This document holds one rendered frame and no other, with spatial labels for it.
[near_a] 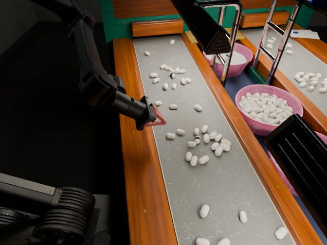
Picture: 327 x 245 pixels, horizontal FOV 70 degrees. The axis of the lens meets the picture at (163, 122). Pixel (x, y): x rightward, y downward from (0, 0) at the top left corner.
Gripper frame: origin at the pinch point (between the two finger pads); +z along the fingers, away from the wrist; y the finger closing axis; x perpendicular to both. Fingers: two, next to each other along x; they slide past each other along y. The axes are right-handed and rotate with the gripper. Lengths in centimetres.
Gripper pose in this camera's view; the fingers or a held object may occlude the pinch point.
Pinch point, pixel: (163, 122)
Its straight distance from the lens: 75.9
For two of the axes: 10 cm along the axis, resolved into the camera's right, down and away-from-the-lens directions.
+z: 7.5, 3.4, 5.6
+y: -2.0, -6.9, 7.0
